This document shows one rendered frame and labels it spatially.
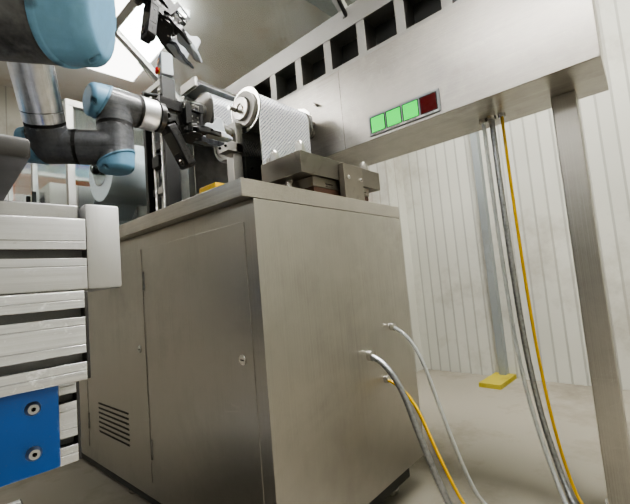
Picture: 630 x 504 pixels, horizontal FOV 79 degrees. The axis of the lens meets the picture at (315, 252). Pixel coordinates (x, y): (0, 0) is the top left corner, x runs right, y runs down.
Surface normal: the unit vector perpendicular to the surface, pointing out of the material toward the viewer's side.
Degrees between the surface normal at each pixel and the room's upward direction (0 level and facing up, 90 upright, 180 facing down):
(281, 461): 90
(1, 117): 90
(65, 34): 151
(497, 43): 90
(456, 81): 90
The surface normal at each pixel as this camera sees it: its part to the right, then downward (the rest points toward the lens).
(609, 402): -0.65, 0.00
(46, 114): 0.66, 0.45
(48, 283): 0.70, -0.12
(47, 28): 0.29, 0.75
